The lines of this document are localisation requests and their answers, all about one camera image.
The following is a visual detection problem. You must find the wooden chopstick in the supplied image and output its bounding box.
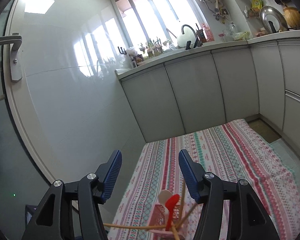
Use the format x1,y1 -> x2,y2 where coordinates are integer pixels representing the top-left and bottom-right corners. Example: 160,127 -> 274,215
178,180 -> 186,223
171,224 -> 180,240
176,203 -> 198,228
103,223 -> 166,230

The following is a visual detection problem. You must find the red plastic spoon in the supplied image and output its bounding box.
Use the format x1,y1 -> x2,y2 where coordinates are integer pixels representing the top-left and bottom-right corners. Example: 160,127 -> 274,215
165,194 -> 180,231

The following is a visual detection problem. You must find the pink perforated utensil holder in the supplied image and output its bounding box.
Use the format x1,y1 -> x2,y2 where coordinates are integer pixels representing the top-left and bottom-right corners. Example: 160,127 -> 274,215
148,202 -> 187,239

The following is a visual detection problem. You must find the kitchen faucet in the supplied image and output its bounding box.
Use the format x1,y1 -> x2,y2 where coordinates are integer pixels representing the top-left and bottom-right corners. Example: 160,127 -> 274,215
181,24 -> 203,50

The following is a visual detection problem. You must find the patterned striped tablecloth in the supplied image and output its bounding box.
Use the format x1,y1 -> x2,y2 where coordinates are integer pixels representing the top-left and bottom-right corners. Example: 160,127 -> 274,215
108,119 -> 300,239

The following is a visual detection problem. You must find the brown floor mat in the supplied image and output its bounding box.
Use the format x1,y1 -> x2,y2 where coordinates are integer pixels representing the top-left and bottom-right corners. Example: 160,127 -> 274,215
248,119 -> 281,143

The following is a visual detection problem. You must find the pink bottle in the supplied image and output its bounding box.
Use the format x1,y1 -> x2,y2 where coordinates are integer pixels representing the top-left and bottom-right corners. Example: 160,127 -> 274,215
202,23 -> 214,42

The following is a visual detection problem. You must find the steel pot lid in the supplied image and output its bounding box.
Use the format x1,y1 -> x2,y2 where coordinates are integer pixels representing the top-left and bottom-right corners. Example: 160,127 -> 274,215
260,6 -> 289,34

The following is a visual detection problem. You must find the silver door handle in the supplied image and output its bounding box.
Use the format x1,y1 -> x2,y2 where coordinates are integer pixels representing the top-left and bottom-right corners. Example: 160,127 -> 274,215
0,33 -> 23,83

